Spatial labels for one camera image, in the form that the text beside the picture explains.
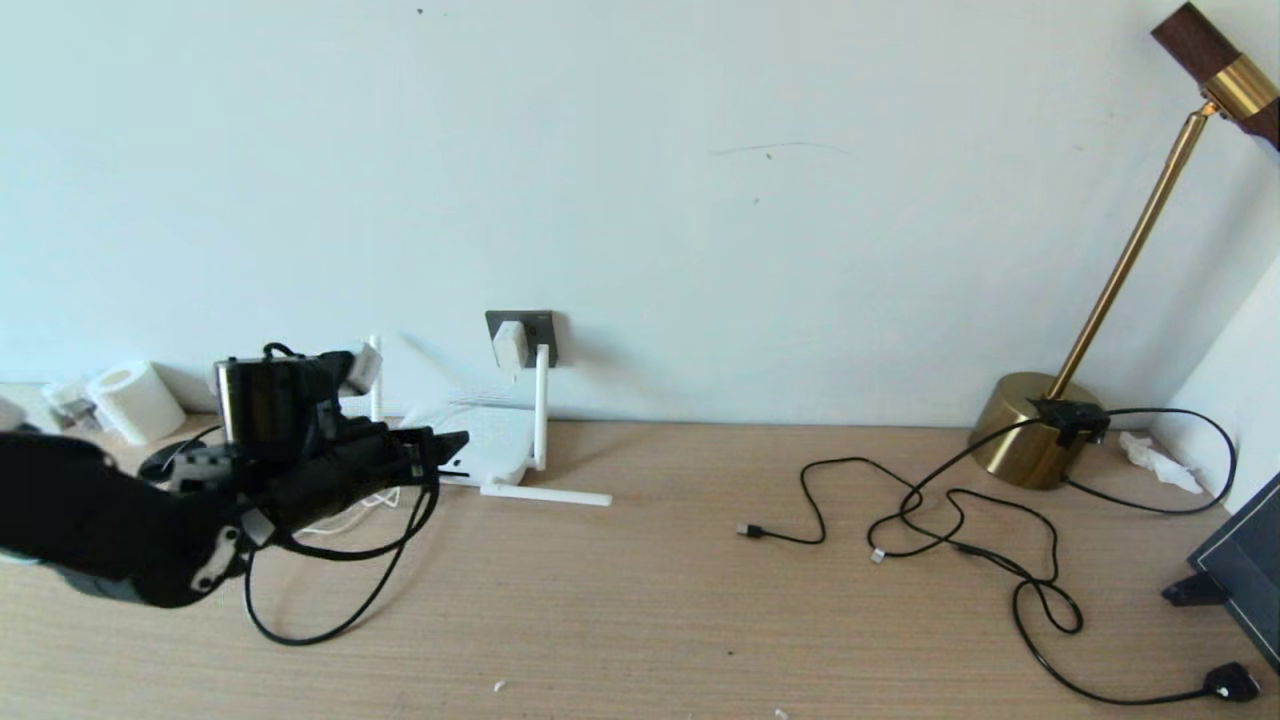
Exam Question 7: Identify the white adapter cord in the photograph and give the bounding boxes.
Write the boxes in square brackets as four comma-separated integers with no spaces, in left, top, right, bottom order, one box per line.
[295,365,521,536]

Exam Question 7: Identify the white router with antennas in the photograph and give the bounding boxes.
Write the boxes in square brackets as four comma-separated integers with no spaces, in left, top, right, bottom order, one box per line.
[365,335,613,508]

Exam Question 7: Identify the white paper roll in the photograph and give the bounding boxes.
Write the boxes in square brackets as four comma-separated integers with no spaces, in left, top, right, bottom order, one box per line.
[85,360,188,446]

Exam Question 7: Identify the gold desk lamp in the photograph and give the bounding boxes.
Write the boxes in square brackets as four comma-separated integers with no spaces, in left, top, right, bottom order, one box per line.
[968,2,1280,491]

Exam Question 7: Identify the black clip on lamp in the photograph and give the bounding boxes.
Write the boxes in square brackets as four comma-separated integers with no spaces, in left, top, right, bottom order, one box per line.
[1030,397,1113,448]

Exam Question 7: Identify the crumpled white tissue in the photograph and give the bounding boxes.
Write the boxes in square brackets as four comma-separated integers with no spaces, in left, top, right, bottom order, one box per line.
[1120,430,1206,496]

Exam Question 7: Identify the black stand clip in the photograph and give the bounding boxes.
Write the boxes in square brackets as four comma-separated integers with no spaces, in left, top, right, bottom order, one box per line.
[1163,575,1229,608]

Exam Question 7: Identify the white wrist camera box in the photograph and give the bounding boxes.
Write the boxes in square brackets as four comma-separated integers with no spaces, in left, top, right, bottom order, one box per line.
[345,345,384,394]

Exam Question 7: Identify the grey wall socket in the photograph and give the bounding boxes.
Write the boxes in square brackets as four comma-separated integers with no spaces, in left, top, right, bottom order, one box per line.
[486,310,559,369]

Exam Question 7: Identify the black USB cable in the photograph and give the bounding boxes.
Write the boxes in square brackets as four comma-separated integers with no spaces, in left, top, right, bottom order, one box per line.
[738,457,1088,636]

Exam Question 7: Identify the black lamp power cord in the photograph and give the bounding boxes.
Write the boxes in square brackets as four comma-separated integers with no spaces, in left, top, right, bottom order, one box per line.
[870,406,1263,707]

